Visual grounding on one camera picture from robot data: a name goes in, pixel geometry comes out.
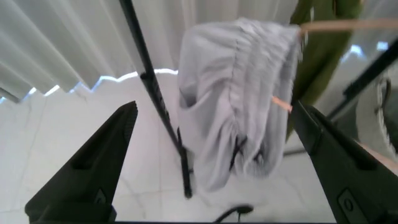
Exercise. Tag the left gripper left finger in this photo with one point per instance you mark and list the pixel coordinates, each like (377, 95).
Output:
(90, 174)

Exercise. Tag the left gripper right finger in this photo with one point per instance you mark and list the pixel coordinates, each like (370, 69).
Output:
(351, 174)

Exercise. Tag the white laundry basket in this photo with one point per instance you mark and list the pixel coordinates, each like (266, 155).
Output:
(368, 124)

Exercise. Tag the black clothes rack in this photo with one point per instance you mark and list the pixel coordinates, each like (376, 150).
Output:
(152, 84)

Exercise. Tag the green garment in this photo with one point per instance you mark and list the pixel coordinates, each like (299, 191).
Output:
(323, 56)

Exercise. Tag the white curtain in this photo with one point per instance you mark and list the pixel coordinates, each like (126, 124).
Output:
(62, 40)

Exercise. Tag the pale grey shorts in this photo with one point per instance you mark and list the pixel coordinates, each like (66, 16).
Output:
(224, 93)

